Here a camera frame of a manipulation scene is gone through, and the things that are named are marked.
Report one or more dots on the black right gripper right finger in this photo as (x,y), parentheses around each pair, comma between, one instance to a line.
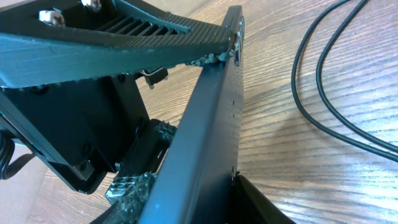
(249,205)

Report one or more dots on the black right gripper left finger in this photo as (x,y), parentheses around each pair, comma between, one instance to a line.
(127,196)

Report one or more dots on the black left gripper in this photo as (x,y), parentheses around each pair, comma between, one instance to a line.
(86,129)

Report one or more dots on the blue Galaxy smartphone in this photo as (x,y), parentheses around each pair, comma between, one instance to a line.
(194,182)

